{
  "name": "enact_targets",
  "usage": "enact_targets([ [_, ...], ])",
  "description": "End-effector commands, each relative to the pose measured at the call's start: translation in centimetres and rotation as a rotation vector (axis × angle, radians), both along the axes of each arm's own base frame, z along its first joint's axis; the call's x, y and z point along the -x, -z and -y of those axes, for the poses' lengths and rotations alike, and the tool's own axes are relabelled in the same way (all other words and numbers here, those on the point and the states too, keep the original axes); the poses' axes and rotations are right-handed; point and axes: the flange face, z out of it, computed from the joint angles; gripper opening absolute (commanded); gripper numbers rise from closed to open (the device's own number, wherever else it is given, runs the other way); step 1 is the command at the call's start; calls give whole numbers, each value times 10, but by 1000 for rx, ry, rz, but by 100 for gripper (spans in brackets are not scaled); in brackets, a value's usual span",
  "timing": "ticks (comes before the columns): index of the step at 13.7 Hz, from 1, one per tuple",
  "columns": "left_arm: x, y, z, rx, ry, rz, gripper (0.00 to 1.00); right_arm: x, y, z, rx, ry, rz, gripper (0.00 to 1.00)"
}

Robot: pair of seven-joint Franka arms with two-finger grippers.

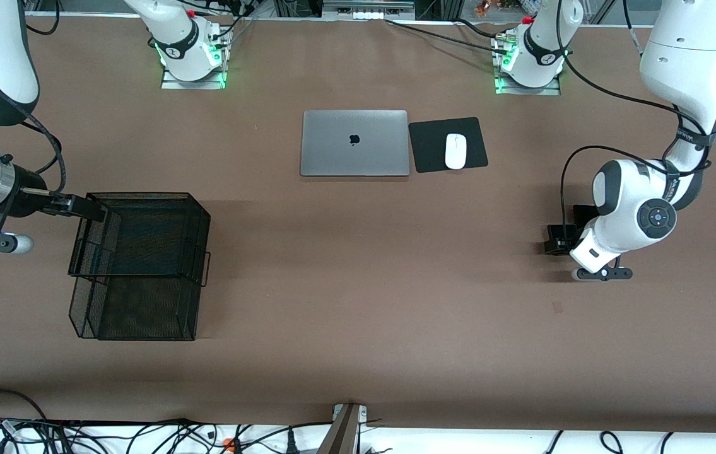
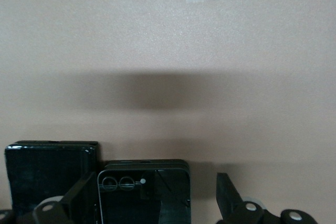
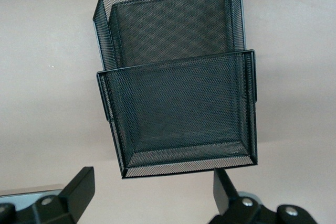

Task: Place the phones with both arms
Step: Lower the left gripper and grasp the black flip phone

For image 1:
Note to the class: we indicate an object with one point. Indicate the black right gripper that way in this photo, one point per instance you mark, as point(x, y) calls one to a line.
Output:
point(24, 200)

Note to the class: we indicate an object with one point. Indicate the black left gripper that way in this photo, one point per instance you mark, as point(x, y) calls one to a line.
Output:
point(575, 227)

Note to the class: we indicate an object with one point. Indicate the small black flip phone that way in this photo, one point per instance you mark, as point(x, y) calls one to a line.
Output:
point(551, 248)

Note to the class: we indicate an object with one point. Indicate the long black smartphone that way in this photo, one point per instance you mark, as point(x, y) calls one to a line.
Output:
point(581, 214)

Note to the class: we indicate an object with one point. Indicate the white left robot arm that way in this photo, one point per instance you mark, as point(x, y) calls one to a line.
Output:
point(686, 63)

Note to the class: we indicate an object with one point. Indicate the black mesh two-tier tray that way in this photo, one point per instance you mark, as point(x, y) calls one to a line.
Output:
point(143, 302)

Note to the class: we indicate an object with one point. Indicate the white computer mouse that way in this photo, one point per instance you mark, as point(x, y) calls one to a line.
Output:
point(456, 151)

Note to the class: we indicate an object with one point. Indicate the black mouse pad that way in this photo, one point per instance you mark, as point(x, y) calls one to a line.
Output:
point(427, 151)

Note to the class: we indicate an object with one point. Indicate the silver closed laptop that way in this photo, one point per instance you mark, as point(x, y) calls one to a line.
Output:
point(332, 151)

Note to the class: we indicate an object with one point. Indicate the small orange object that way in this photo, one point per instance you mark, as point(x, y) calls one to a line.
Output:
point(482, 7)

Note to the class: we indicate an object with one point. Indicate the silver power strip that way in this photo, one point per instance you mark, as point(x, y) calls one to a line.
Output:
point(367, 14)

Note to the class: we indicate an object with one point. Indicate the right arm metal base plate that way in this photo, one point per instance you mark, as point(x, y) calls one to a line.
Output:
point(171, 84)

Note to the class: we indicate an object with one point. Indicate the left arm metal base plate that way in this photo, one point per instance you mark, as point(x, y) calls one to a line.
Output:
point(522, 92)

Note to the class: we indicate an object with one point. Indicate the grey metal camera bracket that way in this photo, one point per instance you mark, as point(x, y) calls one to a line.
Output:
point(342, 435)

